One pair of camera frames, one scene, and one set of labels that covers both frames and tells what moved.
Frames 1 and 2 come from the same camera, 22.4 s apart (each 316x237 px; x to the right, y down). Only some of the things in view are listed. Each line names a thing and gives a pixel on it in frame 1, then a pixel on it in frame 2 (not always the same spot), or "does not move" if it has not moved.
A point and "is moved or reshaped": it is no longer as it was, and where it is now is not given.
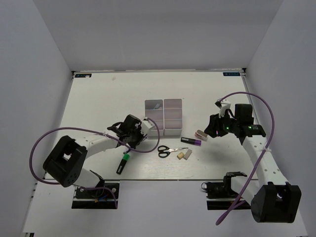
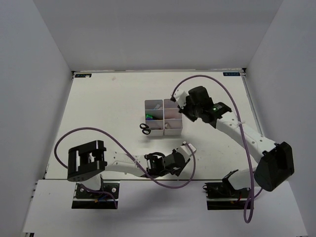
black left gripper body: (136, 136) to (177, 172)
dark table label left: (83, 75) does not move
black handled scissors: (165, 151) is moved or reshaped
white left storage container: (154, 109) does not move
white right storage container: (173, 117) does not move
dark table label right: (231, 73) does not move
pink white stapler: (201, 135) to (172, 113)
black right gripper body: (224, 124) to (190, 111)
